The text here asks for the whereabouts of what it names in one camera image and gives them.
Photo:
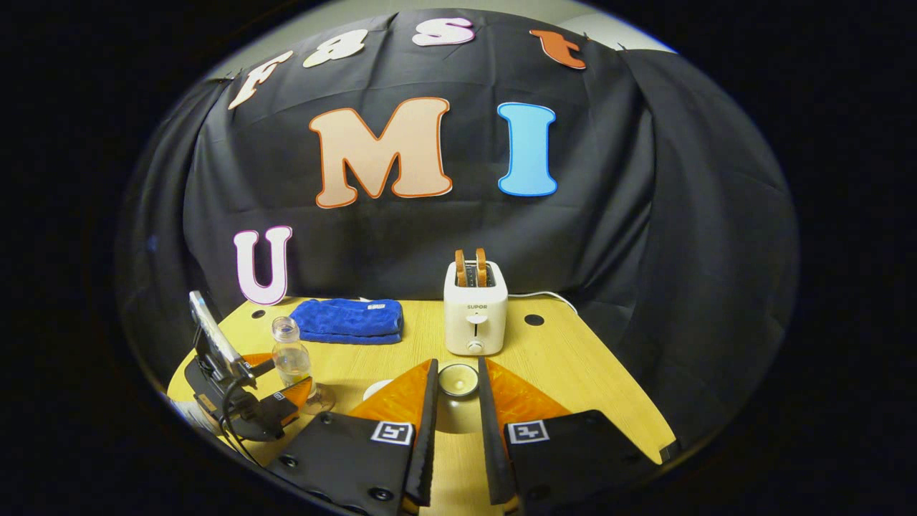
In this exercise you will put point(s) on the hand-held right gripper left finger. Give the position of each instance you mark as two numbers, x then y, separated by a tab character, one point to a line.
426	444

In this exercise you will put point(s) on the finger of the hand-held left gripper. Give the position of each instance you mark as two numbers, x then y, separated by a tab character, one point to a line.
283	405
261	369

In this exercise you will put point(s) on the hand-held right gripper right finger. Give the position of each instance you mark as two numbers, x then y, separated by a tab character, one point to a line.
488	444

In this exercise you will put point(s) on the clear water bottle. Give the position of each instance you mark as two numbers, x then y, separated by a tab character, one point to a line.
290	358

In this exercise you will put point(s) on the white teacup lid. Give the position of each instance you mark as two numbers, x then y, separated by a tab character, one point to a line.
458	380

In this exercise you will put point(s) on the white teacup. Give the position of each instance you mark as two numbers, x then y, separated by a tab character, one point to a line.
376	389

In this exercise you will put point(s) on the folded blue towel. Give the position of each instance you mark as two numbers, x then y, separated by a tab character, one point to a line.
349	319

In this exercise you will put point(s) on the white toaster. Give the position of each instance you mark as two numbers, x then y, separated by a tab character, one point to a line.
475	319

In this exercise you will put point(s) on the bread slice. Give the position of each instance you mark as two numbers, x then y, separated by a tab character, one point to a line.
481	266
460	266

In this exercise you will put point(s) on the black backdrop cloth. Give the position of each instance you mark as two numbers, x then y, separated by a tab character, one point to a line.
444	236

